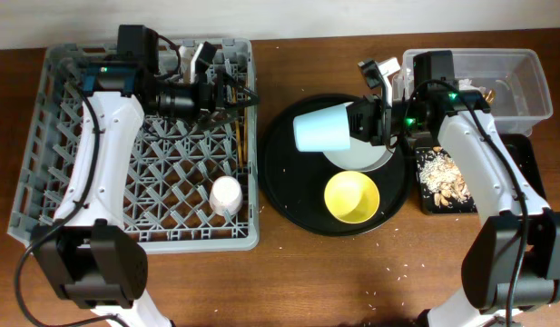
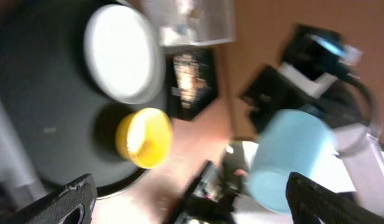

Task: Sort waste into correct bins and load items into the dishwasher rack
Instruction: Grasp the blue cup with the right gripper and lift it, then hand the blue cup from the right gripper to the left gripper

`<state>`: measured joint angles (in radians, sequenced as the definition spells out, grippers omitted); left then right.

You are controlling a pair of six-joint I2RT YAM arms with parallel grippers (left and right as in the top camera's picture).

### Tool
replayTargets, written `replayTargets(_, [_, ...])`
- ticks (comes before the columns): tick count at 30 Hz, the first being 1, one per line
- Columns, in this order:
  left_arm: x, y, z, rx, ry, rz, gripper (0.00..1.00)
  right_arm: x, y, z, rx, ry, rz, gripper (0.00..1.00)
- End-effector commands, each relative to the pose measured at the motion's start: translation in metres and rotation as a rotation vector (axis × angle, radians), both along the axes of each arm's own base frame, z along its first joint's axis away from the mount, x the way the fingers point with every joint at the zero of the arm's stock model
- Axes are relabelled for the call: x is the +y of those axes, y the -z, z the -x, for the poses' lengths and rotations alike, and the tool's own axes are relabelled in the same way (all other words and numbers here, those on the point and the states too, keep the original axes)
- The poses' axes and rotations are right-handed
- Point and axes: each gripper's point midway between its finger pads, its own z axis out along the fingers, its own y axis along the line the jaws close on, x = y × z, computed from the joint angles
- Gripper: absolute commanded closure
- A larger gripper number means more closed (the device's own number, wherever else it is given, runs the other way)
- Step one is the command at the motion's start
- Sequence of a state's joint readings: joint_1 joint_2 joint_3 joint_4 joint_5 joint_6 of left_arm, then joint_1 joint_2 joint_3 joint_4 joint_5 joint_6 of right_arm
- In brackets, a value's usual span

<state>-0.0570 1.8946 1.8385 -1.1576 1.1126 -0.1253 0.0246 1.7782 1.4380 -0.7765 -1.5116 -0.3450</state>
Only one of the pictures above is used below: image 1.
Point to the grey dishwasher rack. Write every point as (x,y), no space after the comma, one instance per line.
(172,168)

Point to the clear plastic bin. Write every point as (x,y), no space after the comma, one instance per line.
(522,94)

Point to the white napkin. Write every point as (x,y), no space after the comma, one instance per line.
(467,85)

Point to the blue plastic cup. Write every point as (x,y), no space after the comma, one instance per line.
(324,130)

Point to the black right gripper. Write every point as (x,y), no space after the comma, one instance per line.
(377,117)

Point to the yellow bowl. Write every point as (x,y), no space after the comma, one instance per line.
(351,197)

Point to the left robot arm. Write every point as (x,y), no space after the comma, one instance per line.
(86,255)

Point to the brown food scraps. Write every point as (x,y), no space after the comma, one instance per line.
(441,180)

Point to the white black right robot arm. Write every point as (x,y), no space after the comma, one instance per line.
(514,263)

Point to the pink plastic cup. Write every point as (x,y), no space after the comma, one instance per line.
(225,196)

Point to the white round plate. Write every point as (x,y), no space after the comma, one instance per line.
(360,156)

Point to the rectangular black tray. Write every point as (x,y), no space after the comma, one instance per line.
(521,151)

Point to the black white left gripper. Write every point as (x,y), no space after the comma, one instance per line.
(206,103)

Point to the round black tray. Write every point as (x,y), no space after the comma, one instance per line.
(294,182)

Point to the brown wooden chopstick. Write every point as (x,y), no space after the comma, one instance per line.
(245,135)
(238,132)

